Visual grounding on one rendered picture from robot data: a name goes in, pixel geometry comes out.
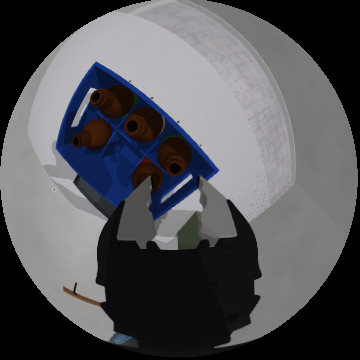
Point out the blue crate with dividers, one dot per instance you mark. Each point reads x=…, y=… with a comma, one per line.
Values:
x=106, y=169

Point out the brown bottle with blue label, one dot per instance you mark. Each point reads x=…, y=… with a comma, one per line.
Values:
x=96, y=135

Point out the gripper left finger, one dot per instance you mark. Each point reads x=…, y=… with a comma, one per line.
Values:
x=129, y=228

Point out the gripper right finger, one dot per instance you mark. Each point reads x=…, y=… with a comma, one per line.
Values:
x=224, y=226

